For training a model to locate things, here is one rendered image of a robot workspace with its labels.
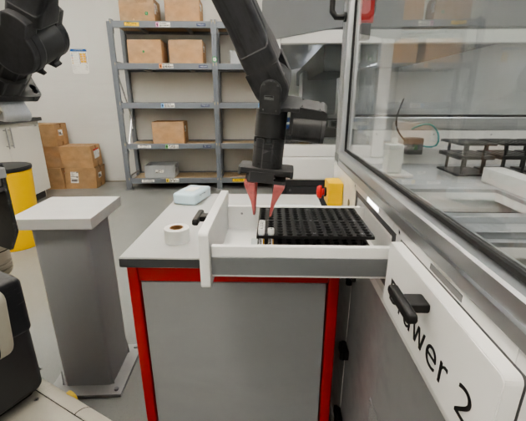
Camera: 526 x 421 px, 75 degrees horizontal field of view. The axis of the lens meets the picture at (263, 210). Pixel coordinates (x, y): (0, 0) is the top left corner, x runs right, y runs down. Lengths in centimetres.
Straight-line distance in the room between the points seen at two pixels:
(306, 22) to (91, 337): 148
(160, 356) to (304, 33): 124
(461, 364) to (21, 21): 74
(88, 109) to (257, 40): 490
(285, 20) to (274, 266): 109
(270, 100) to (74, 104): 496
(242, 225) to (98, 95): 460
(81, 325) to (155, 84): 395
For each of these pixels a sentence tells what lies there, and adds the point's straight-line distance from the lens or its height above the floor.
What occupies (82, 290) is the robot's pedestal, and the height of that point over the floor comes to 46.
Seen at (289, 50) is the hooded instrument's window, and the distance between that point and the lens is 152.
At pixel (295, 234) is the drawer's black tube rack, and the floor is 90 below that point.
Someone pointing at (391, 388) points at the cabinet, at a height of 64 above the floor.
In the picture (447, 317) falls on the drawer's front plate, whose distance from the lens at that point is 44.
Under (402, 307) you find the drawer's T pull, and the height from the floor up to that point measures 91.
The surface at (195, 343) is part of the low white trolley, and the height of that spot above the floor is 48.
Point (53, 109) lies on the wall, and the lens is 561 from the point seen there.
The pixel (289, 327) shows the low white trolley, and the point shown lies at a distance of 101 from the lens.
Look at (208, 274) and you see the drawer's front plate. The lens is 63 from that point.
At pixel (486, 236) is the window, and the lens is 43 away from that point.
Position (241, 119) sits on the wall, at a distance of 495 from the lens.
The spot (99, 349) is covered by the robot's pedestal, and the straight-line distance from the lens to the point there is 162.
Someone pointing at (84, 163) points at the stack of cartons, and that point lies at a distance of 509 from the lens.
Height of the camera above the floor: 115
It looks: 18 degrees down
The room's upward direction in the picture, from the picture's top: straight up
